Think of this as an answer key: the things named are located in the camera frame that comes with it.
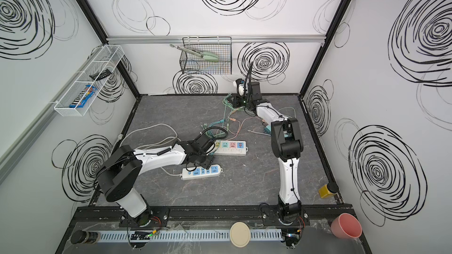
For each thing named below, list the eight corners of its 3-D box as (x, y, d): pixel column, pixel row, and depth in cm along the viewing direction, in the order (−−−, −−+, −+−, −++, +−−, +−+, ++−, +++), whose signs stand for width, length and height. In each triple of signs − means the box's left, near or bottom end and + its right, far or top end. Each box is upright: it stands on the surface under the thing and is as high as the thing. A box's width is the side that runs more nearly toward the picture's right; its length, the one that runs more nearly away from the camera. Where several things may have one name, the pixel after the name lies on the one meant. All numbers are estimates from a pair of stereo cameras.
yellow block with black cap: (319, 198, 81) (329, 192, 73) (316, 189, 83) (326, 183, 75) (328, 198, 81) (339, 192, 73) (325, 189, 83) (336, 183, 75)
